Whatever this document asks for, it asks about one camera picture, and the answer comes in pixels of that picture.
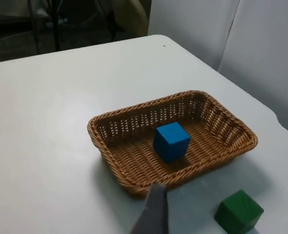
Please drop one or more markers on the green cube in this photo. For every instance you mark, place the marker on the green cube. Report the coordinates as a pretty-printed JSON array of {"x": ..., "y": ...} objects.
[{"x": 239, "y": 211}]

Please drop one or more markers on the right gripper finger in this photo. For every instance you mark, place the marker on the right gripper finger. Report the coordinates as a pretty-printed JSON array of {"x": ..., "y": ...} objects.
[{"x": 155, "y": 213}]

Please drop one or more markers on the brown wicker basket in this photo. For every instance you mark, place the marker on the brown wicker basket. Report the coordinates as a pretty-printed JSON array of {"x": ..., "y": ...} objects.
[{"x": 139, "y": 168}]

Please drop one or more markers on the blue cube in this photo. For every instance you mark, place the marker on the blue cube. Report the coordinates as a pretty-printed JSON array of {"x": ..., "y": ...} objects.
[{"x": 171, "y": 142}]

